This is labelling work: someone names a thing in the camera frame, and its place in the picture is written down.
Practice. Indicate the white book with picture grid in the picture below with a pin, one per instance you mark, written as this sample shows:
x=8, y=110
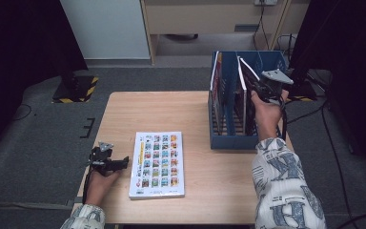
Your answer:
x=157, y=165

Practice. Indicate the blue plastic file rack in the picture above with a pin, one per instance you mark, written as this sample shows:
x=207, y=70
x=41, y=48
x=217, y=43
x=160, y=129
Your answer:
x=232, y=141

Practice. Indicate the light wooden cabinet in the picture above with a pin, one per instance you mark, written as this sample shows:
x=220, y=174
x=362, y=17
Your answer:
x=203, y=19

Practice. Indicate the person's right hand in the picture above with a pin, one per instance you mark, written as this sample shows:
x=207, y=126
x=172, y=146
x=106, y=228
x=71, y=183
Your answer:
x=268, y=117

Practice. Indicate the white cabinet panel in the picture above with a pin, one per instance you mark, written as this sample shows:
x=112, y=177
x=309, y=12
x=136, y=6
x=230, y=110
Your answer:
x=108, y=28

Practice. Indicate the purple cover book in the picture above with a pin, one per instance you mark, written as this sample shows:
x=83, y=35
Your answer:
x=242, y=105

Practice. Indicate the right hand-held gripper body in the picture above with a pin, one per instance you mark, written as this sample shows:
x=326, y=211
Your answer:
x=273, y=90

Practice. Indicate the black book with red cover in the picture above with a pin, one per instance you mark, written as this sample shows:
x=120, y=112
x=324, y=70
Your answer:
x=217, y=89

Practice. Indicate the dark curtain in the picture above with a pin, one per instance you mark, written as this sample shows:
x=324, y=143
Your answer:
x=349, y=47
x=19, y=47

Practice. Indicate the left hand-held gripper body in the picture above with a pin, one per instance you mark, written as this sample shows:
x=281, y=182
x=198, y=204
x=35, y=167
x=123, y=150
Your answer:
x=100, y=159

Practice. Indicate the person's left hand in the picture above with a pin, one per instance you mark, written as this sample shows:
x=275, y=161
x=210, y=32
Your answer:
x=98, y=187

